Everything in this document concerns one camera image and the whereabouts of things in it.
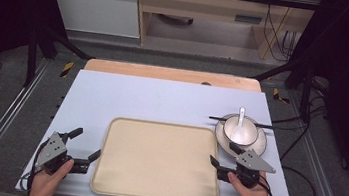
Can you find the beige rectangular tray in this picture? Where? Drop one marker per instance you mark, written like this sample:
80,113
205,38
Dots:
158,161

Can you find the yellow black striped tape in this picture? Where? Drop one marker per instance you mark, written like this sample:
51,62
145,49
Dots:
67,69
279,95

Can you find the white plate with dark rim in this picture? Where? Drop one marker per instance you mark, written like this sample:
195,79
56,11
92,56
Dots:
257,145

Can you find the white ceramic spoon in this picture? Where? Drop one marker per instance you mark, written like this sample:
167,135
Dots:
240,126

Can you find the white cabinet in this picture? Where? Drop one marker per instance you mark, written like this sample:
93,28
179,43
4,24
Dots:
96,4

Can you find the light wooden desk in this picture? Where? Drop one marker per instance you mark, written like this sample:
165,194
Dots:
207,6

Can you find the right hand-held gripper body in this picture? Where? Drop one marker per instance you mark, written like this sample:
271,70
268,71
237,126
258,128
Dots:
249,166

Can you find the white bowl with dark rim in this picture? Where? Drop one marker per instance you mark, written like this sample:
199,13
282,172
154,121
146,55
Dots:
249,132

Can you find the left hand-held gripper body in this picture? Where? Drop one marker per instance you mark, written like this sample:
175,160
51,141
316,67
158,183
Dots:
51,149

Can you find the black chopstick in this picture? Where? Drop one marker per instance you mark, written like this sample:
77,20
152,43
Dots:
265,126
217,118

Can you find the person's left hand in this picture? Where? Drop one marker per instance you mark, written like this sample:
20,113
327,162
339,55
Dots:
48,181

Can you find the black metal stand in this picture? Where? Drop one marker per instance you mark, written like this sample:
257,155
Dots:
32,57
305,90

